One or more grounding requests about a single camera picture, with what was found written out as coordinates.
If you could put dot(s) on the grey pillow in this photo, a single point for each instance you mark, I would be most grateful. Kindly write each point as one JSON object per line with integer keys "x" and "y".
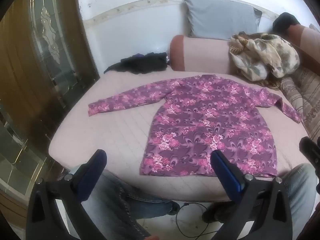
{"x": 220, "y": 17}

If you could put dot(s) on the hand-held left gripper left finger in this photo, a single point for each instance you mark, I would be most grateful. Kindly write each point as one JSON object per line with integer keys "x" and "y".
{"x": 92, "y": 171}

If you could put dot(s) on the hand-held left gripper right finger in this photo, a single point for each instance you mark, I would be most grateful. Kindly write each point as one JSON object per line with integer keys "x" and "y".
{"x": 225, "y": 171}

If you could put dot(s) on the person's shoe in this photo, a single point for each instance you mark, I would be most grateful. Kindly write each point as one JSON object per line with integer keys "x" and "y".
{"x": 175, "y": 207}
{"x": 212, "y": 215}

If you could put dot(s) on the person's right leg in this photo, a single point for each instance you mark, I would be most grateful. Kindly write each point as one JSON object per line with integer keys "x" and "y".
{"x": 300, "y": 187}

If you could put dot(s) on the black crumpled garment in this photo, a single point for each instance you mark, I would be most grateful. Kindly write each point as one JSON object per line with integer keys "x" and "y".
{"x": 142, "y": 65}

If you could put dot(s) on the black cloth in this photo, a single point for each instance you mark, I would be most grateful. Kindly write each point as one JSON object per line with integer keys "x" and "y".
{"x": 283, "y": 21}

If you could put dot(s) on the pink quilted sofa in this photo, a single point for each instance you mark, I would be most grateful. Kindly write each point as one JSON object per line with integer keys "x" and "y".
{"x": 105, "y": 130}

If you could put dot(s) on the person's left leg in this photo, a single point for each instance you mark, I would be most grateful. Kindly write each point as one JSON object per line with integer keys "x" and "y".
{"x": 120, "y": 205}

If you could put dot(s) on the pink sofa armrest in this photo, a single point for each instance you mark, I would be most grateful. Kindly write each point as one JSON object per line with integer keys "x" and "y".
{"x": 205, "y": 55}

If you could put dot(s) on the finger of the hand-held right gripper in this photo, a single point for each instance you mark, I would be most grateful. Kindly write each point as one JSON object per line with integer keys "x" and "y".
{"x": 310, "y": 152}

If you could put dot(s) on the person's leg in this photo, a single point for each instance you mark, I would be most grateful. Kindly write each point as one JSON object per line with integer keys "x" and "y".
{"x": 300, "y": 187}
{"x": 120, "y": 205}

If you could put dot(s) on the person's left shoe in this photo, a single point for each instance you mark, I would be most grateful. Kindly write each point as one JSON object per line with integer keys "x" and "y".
{"x": 175, "y": 207}

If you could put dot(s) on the wooden door with glass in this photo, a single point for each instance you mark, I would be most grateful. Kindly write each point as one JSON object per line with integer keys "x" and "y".
{"x": 25, "y": 67}

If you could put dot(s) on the small purple cloth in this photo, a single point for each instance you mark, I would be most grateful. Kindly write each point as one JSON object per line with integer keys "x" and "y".
{"x": 136, "y": 54}

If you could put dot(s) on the person's right shoe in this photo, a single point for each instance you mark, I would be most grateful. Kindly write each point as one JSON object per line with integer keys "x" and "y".
{"x": 212, "y": 215}

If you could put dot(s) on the striped brown cushion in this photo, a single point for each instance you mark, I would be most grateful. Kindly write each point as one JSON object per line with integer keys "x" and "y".
{"x": 305, "y": 97}

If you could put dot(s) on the purple floral shirt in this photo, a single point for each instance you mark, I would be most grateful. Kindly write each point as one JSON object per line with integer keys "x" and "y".
{"x": 200, "y": 120}

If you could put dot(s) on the beige floral blanket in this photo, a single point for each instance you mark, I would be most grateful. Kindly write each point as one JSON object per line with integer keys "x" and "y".
{"x": 265, "y": 55}

